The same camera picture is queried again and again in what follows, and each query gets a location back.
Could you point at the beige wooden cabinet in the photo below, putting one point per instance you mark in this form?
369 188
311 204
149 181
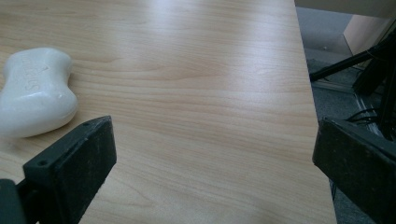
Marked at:
364 35

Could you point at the white soap bar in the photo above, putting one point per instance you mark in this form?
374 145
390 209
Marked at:
35 93

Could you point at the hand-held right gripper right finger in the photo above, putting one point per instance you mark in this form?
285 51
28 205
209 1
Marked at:
355 168

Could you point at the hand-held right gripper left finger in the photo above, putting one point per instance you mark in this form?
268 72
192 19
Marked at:
77 165

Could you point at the black tripod stand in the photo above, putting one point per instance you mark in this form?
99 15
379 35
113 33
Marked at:
370 67

